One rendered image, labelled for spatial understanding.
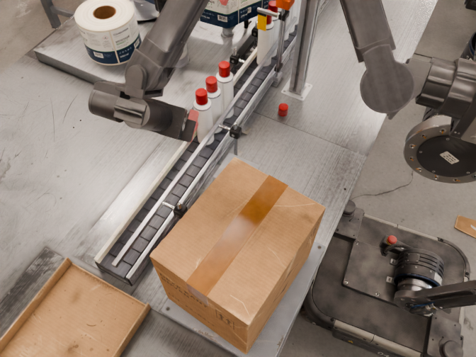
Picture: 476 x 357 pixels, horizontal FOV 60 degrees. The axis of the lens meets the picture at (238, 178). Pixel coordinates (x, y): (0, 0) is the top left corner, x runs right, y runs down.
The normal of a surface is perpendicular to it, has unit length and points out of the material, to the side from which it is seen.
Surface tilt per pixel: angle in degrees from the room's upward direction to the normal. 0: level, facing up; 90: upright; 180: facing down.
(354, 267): 0
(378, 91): 51
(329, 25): 0
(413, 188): 0
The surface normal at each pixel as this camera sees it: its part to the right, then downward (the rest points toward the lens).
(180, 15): -0.25, 0.28
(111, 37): 0.37, 0.77
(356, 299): 0.00, -0.55
